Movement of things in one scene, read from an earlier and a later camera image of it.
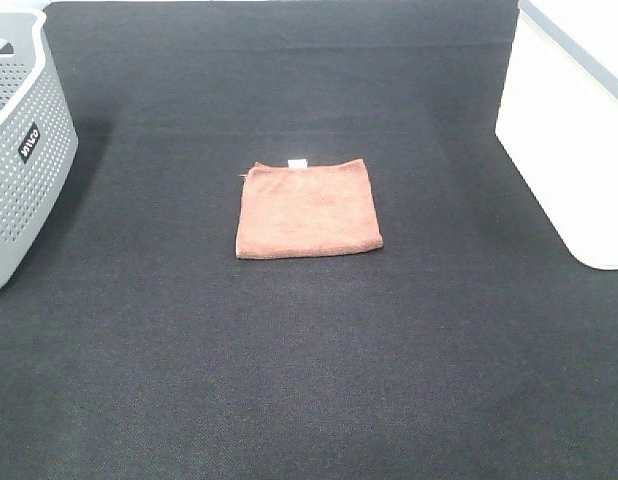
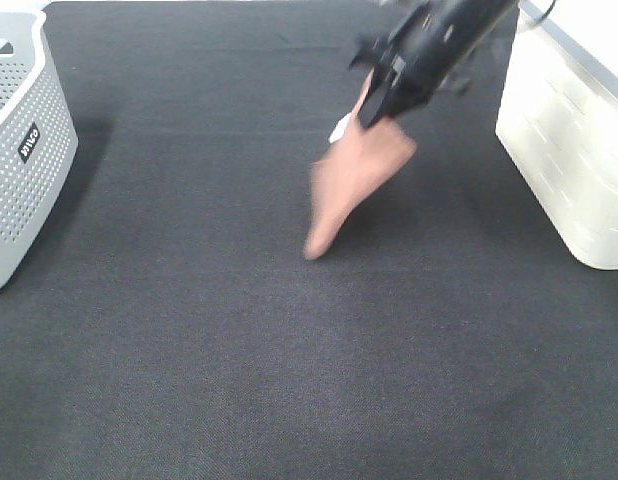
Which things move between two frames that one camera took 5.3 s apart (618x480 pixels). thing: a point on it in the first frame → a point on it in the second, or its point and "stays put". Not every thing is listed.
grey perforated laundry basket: [32, 147] stays put
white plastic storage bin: [563, 121] stays put
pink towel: [301, 211] → [360, 160]
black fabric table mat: [134, 344] stays put
